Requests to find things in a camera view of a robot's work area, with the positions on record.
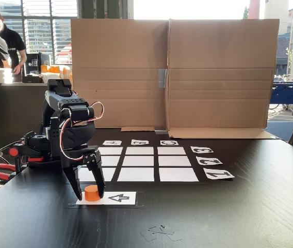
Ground orange cartons row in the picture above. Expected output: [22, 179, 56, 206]
[40, 65, 73, 83]

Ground paper sheet letter A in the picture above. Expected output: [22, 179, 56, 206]
[102, 139, 123, 146]

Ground round orange token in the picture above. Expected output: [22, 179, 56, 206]
[84, 184, 102, 202]

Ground clear tape scraps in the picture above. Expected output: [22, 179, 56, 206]
[140, 224, 183, 242]

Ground paper sheet number 1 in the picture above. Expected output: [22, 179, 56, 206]
[203, 169, 236, 180]

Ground paper sheet number 2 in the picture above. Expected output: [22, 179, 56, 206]
[196, 156, 224, 166]

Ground red white servo cable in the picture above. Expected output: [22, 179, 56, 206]
[59, 101, 105, 163]

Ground brown counter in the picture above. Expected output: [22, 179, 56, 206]
[0, 82, 72, 150]

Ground blue foosball table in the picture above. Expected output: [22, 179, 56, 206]
[269, 82, 293, 116]

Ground white nine-square paper grid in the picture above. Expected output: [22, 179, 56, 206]
[77, 146, 201, 183]

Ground white arrow paper sheet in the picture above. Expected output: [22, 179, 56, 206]
[75, 191, 137, 206]

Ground white food box stack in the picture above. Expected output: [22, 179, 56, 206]
[0, 67, 14, 84]
[41, 72, 61, 80]

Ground black drinks fridge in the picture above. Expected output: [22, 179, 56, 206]
[22, 52, 52, 84]

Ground paper sheet number 3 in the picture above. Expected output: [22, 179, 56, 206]
[190, 146, 214, 154]

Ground brown cardboard screen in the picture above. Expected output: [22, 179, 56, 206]
[164, 18, 280, 140]
[70, 18, 172, 132]

